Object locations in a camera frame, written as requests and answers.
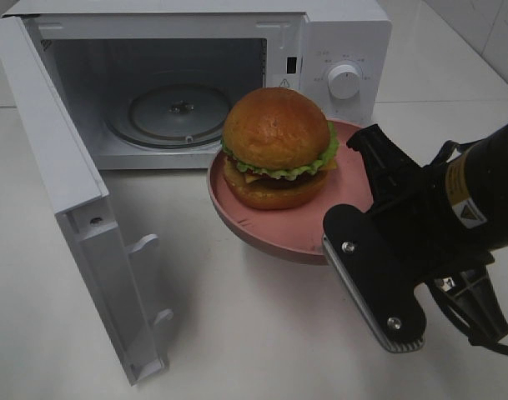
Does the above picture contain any glass microwave turntable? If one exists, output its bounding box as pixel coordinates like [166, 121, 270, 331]
[104, 69, 237, 149]

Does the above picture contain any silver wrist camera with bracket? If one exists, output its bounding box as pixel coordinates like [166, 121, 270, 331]
[322, 204, 426, 353]

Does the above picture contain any burger with lettuce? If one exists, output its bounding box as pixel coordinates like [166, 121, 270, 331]
[221, 87, 340, 210]

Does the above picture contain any upper white power knob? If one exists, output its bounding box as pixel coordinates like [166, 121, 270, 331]
[327, 61, 362, 100]

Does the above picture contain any white microwave oven body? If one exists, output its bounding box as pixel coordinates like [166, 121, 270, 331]
[0, 1, 391, 170]

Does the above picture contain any white microwave door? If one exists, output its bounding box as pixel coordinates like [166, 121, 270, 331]
[0, 17, 174, 385]

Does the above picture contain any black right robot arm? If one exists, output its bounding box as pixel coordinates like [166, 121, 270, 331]
[324, 124, 508, 356]

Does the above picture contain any pink round plate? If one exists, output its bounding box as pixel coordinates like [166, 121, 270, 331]
[207, 120, 373, 265]

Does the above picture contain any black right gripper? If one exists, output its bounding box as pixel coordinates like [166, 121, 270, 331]
[346, 124, 508, 344]

